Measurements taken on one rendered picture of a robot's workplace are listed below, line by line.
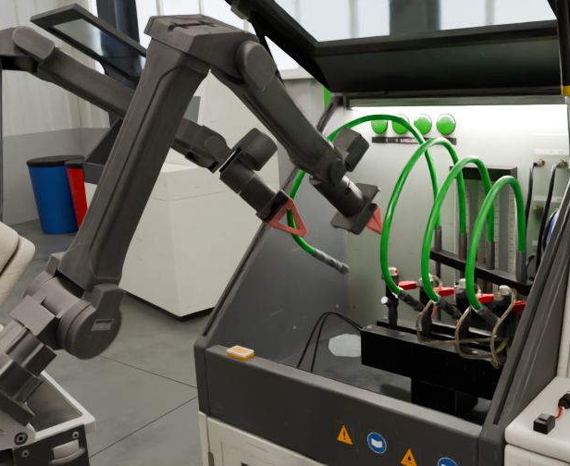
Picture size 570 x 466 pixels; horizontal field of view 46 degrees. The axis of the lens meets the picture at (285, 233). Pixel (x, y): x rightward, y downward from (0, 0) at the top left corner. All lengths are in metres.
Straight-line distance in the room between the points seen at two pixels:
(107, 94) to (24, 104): 7.13
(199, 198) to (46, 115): 4.59
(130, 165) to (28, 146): 7.59
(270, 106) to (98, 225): 0.30
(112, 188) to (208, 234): 3.49
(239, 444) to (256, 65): 0.89
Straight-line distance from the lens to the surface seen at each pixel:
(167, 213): 4.16
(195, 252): 4.27
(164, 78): 0.80
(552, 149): 1.52
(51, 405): 1.12
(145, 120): 0.80
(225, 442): 1.54
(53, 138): 8.56
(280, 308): 1.63
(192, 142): 1.31
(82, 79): 1.32
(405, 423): 1.19
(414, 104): 1.62
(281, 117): 1.00
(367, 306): 1.84
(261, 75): 0.87
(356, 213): 1.28
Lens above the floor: 1.51
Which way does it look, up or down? 13 degrees down
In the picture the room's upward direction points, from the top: 3 degrees counter-clockwise
